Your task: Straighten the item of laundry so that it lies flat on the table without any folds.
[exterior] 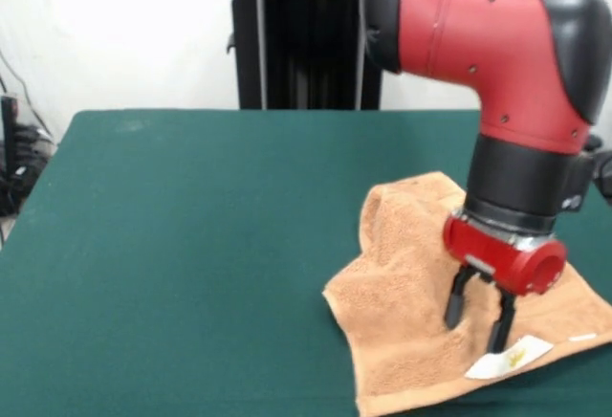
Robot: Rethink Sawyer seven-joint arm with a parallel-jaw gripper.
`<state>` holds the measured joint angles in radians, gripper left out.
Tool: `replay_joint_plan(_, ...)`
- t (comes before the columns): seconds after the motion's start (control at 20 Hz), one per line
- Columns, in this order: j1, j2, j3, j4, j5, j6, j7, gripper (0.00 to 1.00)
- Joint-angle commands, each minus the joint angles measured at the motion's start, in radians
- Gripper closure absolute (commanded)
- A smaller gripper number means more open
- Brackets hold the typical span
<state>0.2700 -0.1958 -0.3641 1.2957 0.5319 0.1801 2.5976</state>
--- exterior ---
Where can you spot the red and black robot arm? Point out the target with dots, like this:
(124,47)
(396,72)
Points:
(478,29)

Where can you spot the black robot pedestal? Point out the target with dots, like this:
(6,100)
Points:
(296,53)

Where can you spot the black office chair base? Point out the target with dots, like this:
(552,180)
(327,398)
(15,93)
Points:
(607,173)

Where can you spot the dark green table cloth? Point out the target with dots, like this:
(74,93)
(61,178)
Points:
(191,269)

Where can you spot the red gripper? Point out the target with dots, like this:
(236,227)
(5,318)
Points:
(497,256)

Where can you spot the tan terry towel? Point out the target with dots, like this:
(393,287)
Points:
(406,269)

